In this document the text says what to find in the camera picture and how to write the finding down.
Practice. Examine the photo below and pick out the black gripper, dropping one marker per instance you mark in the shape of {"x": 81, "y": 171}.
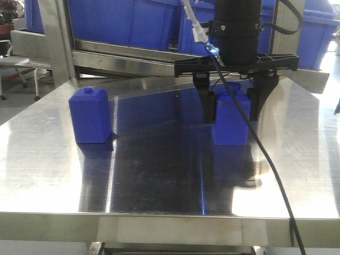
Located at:
{"x": 263, "y": 84}

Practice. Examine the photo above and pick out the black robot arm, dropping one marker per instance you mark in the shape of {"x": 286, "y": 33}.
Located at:
{"x": 204, "y": 35}

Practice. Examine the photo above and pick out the stainless steel shelf rack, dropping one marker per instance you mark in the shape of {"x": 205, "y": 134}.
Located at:
{"x": 68, "y": 58}

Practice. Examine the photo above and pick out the blue bin centre right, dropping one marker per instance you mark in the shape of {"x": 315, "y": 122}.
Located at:
{"x": 191, "y": 34}

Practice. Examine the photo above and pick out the blue bin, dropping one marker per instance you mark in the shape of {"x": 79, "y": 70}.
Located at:
{"x": 145, "y": 24}
{"x": 32, "y": 16}
{"x": 191, "y": 34}
{"x": 319, "y": 25}

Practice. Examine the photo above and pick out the blue bin far right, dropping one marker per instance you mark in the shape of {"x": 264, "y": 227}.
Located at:
{"x": 319, "y": 25}

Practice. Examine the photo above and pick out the blue bin centre left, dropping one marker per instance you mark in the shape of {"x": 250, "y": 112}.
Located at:
{"x": 145, "y": 24}

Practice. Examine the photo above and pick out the blue bin far left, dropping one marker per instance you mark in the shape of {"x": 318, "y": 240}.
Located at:
{"x": 32, "y": 16}

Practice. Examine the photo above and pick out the white wheeled cart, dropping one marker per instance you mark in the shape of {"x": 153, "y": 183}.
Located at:
{"x": 22, "y": 66}

